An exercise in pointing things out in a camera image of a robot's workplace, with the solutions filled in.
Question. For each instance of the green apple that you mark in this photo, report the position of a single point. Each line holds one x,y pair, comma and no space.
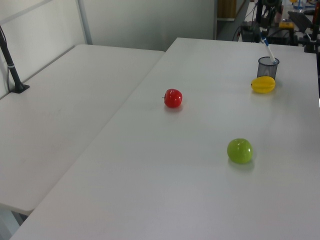
240,151

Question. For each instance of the yellow starfruit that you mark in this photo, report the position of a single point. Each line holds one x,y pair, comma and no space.
263,85

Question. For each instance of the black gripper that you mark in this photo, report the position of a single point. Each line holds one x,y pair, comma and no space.
271,3

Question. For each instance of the yellow device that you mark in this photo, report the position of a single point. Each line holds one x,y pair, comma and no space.
286,25

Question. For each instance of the black camera stand pole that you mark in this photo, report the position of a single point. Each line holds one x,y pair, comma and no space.
10,66

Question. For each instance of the white partition frame post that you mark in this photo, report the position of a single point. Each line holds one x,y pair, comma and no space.
85,22

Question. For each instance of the black equipment box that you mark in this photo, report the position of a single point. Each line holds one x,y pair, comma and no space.
250,32

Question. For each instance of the black clamp stand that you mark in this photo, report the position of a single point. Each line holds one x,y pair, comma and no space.
313,37

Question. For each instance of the black keyboard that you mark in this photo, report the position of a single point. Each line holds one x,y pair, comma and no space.
300,21

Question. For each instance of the red apple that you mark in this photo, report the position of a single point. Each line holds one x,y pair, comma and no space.
173,98

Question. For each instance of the wooden board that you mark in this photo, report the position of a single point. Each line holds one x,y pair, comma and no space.
226,8

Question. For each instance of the black mesh pen cup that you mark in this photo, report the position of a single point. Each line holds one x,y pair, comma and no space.
266,71

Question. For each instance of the white marker pen blue cap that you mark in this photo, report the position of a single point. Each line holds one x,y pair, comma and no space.
269,51

